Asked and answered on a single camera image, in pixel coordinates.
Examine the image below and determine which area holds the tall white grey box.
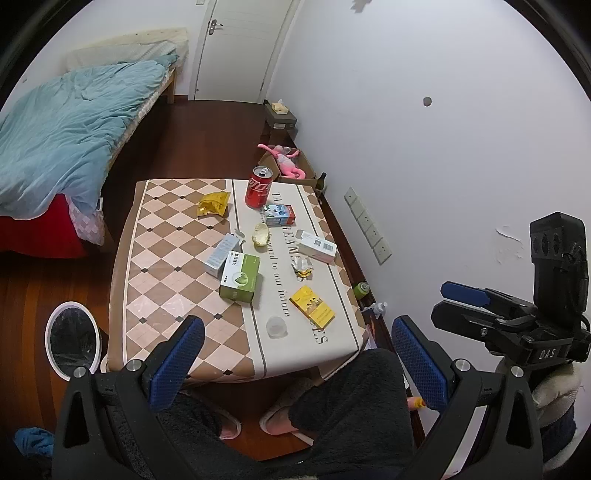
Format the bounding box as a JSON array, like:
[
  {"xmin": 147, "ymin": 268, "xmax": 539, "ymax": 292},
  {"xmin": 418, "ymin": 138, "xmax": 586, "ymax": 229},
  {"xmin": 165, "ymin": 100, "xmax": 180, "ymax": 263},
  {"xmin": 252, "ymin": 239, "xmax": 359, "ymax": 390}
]
[{"xmin": 204, "ymin": 233, "xmax": 243, "ymax": 278}]

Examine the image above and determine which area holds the white barcode box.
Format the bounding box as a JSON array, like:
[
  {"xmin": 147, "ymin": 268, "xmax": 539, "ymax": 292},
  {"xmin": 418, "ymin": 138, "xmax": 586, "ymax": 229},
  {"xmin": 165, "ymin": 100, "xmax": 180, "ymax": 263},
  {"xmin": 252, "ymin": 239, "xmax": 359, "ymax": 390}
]
[{"xmin": 295, "ymin": 230, "xmax": 338, "ymax": 264}]

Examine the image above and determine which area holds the paper wrapper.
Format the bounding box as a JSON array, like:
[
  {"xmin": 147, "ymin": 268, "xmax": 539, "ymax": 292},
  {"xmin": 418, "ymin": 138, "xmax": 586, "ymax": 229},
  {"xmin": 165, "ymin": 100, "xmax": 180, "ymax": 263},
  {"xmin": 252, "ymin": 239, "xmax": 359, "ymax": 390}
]
[{"xmin": 290, "ymin": 255, "xmax": 314, "ymax": 282}]

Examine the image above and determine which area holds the blue red milk carton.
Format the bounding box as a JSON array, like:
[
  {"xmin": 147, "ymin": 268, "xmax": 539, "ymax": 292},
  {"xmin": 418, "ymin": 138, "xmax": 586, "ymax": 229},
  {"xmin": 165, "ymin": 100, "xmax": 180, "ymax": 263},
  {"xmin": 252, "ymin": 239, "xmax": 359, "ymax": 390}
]
[{"xmin": 263, "ymin": 204, "xmax": 296, "ymax": 227}]

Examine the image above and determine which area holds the white round trash bin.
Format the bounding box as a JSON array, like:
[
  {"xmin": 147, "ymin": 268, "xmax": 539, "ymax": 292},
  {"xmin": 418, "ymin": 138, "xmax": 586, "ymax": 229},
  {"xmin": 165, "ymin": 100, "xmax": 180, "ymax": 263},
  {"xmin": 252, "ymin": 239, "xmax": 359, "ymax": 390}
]
[{"xmin": 44, "ymin": 301, "xmax": 104, "ymax": 382}]

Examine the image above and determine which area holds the white spray bottle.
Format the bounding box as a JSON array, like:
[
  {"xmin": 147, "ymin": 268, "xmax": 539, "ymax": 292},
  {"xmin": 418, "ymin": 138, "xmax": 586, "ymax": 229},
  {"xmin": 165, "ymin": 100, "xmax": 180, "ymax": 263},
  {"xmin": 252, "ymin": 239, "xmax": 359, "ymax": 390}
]
[{"xmin": 362, "ymin": 302, "xmax": 388, "ymax": 317}]

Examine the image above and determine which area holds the green bottle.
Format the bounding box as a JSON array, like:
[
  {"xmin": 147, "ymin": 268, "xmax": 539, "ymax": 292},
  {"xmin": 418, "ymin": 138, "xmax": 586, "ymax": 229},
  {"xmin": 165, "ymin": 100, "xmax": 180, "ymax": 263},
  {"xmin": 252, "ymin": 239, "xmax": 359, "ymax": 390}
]
[{"xmin": 353, "ymin": 281, "xmax": 370, "ymax": 300}]

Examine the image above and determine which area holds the blue cloth pile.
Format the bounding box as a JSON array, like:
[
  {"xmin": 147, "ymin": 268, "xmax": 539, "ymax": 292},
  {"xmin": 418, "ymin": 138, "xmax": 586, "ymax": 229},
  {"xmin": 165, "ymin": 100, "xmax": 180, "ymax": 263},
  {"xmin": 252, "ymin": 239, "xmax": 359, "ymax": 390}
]
[{"xmin": 14, "ymin": 427, "xmax": 54, "ymax": 458}]

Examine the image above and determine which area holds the pink slipper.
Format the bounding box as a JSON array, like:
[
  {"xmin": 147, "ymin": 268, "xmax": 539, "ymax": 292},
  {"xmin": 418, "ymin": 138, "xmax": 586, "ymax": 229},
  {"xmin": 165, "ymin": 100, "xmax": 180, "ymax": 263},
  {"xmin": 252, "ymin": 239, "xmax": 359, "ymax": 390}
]
[{"xmin": 259, "ymin": 406, "xmax": 314, "ymax": 446}]

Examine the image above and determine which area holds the yellow flat box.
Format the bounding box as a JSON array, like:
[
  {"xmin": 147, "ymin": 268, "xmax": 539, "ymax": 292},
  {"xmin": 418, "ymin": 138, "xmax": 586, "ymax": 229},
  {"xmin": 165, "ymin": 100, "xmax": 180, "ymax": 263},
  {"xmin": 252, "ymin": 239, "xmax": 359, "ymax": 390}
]
[{"xmin": 290, "ymin": 286, "xmax": 335, "ymax": 330}]

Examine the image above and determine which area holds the clear plastic lid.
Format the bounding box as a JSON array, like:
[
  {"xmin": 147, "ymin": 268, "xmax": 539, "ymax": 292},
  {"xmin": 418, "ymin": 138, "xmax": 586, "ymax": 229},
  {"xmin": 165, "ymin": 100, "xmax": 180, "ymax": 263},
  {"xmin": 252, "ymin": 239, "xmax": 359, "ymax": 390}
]
[{"xmin": 266, "ymin": 316, "xmax": 288, "ymax": 339}]

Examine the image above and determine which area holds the green white box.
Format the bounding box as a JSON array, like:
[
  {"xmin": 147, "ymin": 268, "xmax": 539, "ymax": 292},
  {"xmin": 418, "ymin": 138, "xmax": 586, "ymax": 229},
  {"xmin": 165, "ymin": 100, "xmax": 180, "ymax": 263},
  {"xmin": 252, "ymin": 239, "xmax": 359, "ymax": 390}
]
[{"xmin": 218, "ymin": 251, "xmax": 260, "ymax": 303}]

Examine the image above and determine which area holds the checkered table cloth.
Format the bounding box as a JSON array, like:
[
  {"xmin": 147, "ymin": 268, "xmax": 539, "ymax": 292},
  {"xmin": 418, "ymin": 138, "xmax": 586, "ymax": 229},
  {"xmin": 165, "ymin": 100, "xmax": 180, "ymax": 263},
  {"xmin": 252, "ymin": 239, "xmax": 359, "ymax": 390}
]
[{"xmin": 107, "ymin": 178, "xmax": 367, "ymax": 382}]

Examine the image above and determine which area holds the red bed sheet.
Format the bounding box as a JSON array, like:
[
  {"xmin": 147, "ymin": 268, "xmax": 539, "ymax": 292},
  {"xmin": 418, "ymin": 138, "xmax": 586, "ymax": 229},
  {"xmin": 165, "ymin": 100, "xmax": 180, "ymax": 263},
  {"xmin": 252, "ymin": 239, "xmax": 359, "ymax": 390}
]
[{"xmin": 0, "ymin": 194, "xmax": 90, "ymax": 259}]

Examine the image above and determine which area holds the yellow snack wrapper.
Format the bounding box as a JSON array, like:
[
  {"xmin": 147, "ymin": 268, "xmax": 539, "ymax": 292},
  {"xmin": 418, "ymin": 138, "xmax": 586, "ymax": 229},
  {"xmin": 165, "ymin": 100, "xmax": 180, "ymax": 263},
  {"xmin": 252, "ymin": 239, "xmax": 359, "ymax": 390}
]
[{"xmin": 197, "ymin": 191, "xmax": 230, "ymax": 217}]

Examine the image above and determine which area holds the pink plush toy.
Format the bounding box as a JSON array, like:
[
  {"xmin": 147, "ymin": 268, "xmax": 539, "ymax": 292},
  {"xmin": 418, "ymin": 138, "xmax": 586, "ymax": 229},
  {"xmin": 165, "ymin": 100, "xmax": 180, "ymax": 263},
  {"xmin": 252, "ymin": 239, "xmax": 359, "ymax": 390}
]
[{"xmin": 257, "ymin": 143, "xmax": 305, "ymax": 180}]

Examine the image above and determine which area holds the red cola can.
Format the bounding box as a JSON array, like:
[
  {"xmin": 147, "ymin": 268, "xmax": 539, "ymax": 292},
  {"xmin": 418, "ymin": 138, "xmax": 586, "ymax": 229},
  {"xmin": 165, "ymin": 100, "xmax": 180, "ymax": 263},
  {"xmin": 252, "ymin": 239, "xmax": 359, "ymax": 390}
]
[{"xmin": 245, "ymin": 165, "xmax": 273, "ymax": 209}]

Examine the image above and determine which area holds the cardboard box on floor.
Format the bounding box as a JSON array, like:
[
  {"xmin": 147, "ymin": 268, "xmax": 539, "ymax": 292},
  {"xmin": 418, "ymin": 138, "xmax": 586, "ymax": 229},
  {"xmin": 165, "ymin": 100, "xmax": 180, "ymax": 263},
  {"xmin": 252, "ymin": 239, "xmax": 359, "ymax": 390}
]
[{"xmin": 259, "ymin": 151, "xmax": 318, "ymax": 187}]

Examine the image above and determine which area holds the tissue box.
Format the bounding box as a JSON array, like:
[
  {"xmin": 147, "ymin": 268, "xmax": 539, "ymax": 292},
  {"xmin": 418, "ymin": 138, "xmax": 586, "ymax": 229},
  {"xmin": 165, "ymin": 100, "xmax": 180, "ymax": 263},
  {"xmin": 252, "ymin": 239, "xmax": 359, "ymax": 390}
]
[{"xmin": 263, "ymin": 100, "xmax": 297, "ymax": 130}]

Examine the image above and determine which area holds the white door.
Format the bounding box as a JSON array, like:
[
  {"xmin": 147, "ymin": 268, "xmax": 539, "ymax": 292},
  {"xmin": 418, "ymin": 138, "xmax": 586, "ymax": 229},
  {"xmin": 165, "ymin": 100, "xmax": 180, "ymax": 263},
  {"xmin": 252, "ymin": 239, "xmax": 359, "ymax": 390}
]
[{"xmin": 188, "ymin": 0, "xmax": 298, "ymax": 104}]

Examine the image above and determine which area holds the white wall power strip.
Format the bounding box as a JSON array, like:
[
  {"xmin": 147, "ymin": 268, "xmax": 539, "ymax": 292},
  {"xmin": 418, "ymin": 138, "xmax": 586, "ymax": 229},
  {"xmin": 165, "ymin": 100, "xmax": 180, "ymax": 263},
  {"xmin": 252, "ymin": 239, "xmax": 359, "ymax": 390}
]
[{"xmin": 344, "ymin": 187, "xmax": 392, "ymax": 265}]

